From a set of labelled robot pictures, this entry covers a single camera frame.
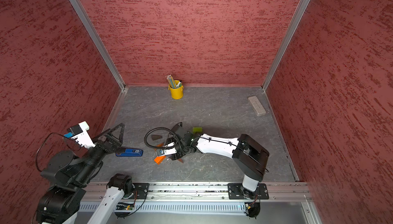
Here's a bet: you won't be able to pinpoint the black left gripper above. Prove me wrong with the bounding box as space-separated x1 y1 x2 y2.
72 123 125 185

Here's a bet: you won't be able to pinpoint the green rectangular block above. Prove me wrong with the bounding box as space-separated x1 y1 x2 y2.
192 127 203 134

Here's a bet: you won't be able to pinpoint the dark triangle block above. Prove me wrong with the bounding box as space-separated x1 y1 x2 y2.
151 135 162 141

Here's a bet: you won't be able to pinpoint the orange rectangular block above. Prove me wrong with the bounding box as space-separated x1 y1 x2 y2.
154 155 166 165

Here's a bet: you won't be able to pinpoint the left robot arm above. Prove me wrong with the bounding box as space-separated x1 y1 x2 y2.
36 122 137 224

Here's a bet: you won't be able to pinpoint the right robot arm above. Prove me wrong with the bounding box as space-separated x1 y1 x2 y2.
158 132 270 193

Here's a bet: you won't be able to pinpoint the blue black utility knife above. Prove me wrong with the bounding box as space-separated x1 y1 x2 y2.
115 147 143 157

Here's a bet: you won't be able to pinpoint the yellow metal pencil bucket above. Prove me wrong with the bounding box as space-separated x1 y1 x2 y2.
168 80 184 100

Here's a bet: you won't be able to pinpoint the pencils in bucket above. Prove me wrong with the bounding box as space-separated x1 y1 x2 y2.
166 75 178 89

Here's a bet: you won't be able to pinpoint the grey marbled pencil case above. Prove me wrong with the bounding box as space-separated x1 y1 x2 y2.
248 96 266 117

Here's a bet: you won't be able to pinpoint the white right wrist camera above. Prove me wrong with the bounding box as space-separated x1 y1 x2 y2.
156 145 177 156

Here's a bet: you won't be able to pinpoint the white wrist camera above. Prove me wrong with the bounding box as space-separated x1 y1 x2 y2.
64 121 95 149
156 145 177 156

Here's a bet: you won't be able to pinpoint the black right camera cable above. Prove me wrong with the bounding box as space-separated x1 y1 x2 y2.
144 122 185 150

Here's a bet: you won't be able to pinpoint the black camera cable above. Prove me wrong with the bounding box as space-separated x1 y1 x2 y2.
144 122 185 150
35 132 80 172

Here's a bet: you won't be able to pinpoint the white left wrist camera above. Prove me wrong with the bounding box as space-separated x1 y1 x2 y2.
64 121 95 149

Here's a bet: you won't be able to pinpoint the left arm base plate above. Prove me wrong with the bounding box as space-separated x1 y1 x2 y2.
132 183 150 199

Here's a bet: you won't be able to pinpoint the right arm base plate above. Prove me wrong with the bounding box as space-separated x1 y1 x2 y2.
227 183 269 200

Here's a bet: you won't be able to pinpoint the white slotted cable duct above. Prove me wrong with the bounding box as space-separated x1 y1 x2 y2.
78 201 248 215

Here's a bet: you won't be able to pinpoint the black left camera cable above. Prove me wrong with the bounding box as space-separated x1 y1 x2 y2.
35 132 80 172

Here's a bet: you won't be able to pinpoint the aluminium front rail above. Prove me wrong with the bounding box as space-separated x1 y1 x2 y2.
82 180 312 201

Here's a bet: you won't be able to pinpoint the aluminium corner post left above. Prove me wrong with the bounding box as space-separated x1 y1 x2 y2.
69 0 126 93

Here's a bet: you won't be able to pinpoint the aluminium corner post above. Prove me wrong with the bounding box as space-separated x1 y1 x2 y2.
69 0 126 93
262 0 310 93

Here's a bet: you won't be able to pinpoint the aluminium corner post right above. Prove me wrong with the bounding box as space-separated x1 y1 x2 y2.
262 0 310 93

